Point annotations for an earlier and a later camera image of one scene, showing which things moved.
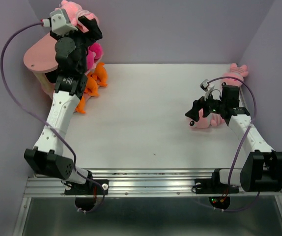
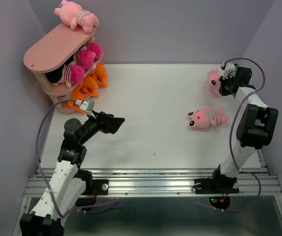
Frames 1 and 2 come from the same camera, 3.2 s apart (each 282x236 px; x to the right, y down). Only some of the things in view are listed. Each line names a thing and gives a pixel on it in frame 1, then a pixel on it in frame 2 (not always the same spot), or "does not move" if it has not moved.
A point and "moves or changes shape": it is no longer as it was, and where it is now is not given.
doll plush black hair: x=90 y=63 does not move
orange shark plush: x=92 y=85 does not move
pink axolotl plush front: x=212 y=119 does not move
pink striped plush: x=73 y=12 does not move
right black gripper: x=193 y=113 → x=222 y=92
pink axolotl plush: x=235 y=76 moves or changes shape
